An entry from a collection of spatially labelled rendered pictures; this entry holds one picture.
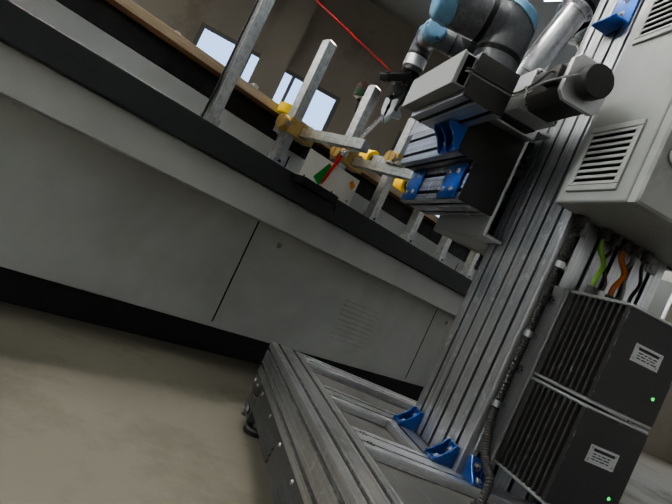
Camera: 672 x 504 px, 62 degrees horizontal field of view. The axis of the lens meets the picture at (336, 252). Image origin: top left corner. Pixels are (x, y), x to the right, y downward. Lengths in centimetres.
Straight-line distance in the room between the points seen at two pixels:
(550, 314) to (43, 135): 134
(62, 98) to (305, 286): 119
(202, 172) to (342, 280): 96
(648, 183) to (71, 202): 144
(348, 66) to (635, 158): 569
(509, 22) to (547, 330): 76
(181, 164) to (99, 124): 24
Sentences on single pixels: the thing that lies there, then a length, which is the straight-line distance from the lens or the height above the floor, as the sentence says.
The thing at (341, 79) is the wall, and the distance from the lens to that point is 652.
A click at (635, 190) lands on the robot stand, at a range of 98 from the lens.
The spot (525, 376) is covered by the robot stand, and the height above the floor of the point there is 45.
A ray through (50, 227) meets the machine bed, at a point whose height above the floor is 25.
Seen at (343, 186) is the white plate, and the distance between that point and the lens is 196.
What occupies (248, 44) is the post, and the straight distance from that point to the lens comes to 170.
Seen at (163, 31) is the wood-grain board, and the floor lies 88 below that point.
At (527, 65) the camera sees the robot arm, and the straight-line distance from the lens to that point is 171.
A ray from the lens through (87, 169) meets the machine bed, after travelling 176.
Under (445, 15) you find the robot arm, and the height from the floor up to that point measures 115.
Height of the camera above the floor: 48
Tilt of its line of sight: 2 degrees up
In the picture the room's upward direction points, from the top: 25 degrees clockwise
